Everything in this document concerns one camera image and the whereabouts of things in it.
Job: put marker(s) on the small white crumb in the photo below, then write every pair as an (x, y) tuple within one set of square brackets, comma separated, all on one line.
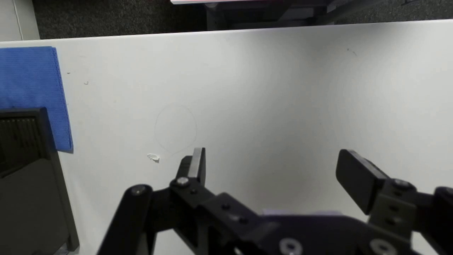
[(153, 157)]

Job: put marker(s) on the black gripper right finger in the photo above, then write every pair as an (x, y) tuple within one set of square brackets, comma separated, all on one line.
[(362, 181)]

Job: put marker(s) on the blue cloth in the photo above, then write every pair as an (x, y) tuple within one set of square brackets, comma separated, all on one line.
[(32, 79)]

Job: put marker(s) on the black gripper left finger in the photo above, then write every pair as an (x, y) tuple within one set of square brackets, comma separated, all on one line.
[(188, 206)]

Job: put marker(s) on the black coffee machine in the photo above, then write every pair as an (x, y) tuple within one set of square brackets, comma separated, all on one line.
[(28, 202)]

